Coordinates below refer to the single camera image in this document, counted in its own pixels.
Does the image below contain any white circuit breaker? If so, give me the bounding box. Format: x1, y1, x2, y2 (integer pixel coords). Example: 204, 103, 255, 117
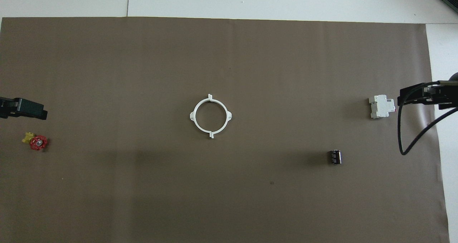
369, 94, 396, 119

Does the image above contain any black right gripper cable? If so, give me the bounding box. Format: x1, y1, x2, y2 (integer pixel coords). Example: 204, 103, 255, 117
398, 81, 458, 155

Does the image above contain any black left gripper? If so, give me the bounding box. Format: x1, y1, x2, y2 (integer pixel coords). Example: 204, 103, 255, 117
0, 97, 48, 121

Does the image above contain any black cylindrical capacitor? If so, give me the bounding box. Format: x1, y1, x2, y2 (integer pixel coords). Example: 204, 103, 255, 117
328, 149, 343, 165

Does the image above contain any red handwheel brass valve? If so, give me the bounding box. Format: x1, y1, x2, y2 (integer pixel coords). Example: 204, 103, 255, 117
21, 131, 48, 151

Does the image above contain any white half pipe clamp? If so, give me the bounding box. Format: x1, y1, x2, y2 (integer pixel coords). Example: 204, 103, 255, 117
209, 94, 233, 139
189, 94, 213, 138

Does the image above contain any brown paper mat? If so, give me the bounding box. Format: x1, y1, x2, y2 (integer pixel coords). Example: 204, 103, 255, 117
0, 17, 450, 243

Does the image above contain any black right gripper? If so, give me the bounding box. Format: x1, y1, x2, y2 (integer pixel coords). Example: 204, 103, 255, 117
398, 80, 458, 111

